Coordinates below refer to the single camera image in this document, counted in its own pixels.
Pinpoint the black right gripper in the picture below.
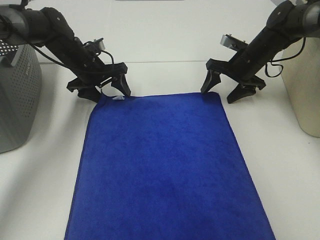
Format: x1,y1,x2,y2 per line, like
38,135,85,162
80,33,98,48
200,27,285,104

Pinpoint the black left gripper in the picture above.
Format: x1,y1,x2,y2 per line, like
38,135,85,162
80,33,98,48
45,36,131,103

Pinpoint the blue microfibre towel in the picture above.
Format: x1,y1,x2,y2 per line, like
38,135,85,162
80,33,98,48
64,92,275,240

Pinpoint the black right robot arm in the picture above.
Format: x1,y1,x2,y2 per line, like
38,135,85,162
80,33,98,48
200,0,320,104

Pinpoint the beige plastic bin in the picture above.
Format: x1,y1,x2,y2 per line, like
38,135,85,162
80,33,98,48
281,38,320,137

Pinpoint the grey perforated laundry basket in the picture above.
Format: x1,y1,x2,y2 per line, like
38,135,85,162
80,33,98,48
0,40,42,153

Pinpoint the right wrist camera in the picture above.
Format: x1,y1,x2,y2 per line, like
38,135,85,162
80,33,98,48
220,34,248,52

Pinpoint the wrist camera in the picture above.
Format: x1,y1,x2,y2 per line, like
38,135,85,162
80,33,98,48
83,38,106,54
220,34,248,52

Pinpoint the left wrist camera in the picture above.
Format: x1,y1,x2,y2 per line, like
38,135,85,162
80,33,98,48
83,38,106,54

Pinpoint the black right camera cable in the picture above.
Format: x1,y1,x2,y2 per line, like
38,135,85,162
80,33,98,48
264,37,306,78

